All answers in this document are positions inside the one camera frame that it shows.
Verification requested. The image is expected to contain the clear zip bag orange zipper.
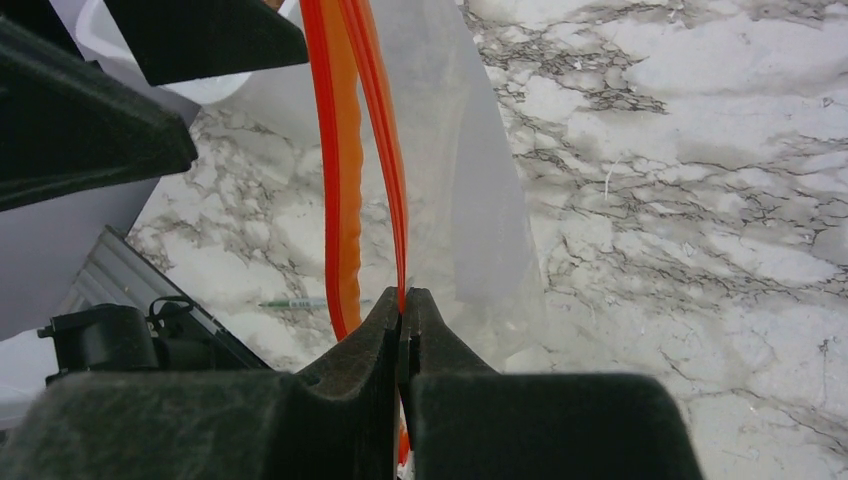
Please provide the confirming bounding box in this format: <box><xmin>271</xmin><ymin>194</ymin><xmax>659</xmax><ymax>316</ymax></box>
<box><xmin>251</xmin><ymin>0</ymin><xmax>551</xmax><ymax>480</ymax></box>

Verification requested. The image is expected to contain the white plastic bin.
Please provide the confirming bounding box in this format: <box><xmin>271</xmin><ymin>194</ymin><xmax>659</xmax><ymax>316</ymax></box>
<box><xmin>72</xmin><ymin>1</ymin><xmax>317</xmax><ymax>137</ymax></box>

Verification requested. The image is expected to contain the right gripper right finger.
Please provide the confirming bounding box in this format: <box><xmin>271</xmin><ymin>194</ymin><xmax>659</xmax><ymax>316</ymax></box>
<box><xmin>400</xmin><ymin>288</ymin><xmax>702</xmax><ymax>479</ymax></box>

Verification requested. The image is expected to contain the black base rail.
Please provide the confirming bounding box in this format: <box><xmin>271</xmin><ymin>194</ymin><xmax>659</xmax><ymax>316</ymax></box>
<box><xmin>37</xmin><ymin>226</ymin><xmax>268</xmax><ymax>383</ymax></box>

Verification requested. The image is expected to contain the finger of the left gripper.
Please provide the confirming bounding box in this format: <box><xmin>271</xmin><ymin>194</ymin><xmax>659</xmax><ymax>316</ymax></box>
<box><xmin>1</xmin><ymin>18</ymin><xmax>198</xmax><ymax>210</ymax></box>
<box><xmin>105</xmin><ymin>0</ymin><xmax>308</xmax><ymax>86</ymax></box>

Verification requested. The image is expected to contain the green pen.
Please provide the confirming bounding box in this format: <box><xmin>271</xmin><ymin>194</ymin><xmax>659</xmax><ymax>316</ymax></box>
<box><xmin>258</xmin><ymin>298</ymin><xmax>329</xmax><ymax>310</ymax></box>

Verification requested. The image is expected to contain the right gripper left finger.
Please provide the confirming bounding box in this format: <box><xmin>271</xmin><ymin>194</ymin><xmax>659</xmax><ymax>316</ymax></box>
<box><xmin>1</xmin><ymin>287</ymin><xmax>400</xmax><ymax>479</ymax></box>

